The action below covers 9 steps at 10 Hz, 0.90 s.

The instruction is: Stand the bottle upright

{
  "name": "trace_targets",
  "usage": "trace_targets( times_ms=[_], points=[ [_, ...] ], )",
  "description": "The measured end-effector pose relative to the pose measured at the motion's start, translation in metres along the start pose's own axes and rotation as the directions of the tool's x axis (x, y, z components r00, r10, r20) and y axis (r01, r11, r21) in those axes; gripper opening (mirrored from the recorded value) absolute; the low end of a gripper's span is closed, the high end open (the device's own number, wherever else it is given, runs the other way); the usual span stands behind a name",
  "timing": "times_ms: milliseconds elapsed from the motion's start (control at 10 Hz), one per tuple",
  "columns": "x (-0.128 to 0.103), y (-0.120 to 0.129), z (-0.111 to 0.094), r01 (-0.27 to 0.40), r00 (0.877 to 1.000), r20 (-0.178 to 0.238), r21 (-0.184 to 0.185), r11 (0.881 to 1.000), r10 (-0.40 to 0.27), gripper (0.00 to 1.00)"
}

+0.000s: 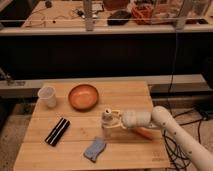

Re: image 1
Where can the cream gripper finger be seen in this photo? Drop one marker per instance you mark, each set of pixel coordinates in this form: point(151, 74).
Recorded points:
point(116, 112)
point(112, 126)

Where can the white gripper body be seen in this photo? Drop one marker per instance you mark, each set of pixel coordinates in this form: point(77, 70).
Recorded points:
point(135, 119)

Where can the clear plastic bottle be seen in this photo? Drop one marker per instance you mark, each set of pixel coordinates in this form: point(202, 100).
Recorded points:
point(107, 122)

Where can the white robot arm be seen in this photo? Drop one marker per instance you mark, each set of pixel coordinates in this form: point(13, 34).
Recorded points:
point(160, 117)

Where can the orange carrot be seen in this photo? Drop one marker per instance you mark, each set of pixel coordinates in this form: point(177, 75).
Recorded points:
point(143, 132)

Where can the blue sponge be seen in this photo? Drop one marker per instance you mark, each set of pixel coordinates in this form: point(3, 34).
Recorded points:
point(95, 149)

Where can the orange wooden bowl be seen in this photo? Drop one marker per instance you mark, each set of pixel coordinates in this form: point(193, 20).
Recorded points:
point(83, 97)

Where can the black striped rectangular block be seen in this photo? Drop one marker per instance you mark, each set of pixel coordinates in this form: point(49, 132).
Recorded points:
point(57, 132)

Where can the translucent plastic cup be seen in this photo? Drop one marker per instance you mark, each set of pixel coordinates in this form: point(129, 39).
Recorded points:
point(47, 95)

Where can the black object on bench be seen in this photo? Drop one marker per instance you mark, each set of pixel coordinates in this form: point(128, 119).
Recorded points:
point(120, 17)

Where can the orange basket on bench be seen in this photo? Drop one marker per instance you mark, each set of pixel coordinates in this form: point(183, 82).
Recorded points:
point(142, 15)

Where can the metal clamp at left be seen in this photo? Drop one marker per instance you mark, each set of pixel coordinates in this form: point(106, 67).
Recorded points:
point(9, 80)

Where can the grey metal post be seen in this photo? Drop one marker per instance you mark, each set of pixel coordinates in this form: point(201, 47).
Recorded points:
point(87, 4)

